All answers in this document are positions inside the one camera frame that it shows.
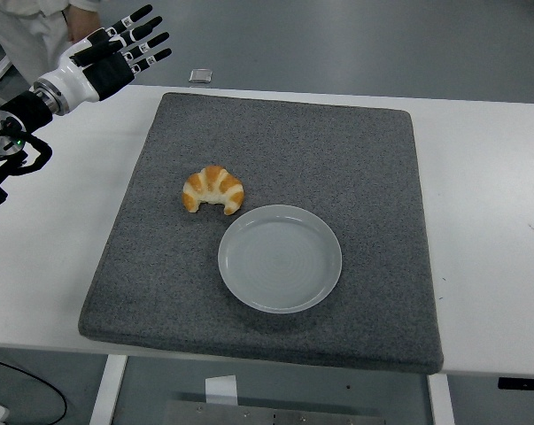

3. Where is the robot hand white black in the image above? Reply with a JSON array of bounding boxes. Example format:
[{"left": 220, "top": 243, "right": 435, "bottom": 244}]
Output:
[{"left": 35, "top": 4, "right": 174, "bottom": 110}]

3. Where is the croissant bread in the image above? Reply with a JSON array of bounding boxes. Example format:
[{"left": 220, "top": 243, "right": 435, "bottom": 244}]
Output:
[{"left": 182, "top": 165, "right": 245, "bottom": 217}]

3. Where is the round grey plate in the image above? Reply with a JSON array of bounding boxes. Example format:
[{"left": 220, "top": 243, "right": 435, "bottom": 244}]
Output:
[{"left": 217, "top": 204, "right": 343, "bottom": 314}]

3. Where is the grey metal plate with screws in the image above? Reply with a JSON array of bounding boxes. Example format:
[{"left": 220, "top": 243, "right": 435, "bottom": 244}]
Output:
[{"left": 163, "top": 400, "right": 387, "bottom": 425}]

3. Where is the person's hand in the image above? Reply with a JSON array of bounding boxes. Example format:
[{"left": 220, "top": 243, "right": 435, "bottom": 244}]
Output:
[{"left": 67, "top": 3, "right": 102, "bottom": 43}]

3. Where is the person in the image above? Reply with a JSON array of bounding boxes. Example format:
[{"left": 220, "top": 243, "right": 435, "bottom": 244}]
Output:
[{"left": 0, "top": 0, "right": 103, "bottom": 85}]

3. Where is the grey fabric mat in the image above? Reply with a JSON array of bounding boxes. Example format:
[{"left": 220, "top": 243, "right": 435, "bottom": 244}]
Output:
[{"left": 78, "top": 91, "right": 445, "bottom": 376}]

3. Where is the white table leg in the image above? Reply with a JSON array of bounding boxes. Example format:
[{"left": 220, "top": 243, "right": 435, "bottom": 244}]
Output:
[
  {"left": 427, "top": 374, "right": 456, "bottom": 425},
  {"left": 89, "top": 353, "right": 128, "bottom": 425}
]

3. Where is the white tape strip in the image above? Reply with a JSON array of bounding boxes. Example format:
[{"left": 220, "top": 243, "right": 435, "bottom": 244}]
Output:
[{"left": 204, "top": 375, "right": 239, "bottom": 405}]

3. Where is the black table control panel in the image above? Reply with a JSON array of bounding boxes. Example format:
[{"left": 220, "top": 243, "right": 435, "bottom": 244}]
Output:
[{"left": 498, "top": 376, "right": 534, "bottom": 391}]

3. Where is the thin black cable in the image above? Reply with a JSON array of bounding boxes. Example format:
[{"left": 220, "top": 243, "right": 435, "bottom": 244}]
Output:
[{"left": 0, "top": 356, "right": 68, "bottom": 425}]

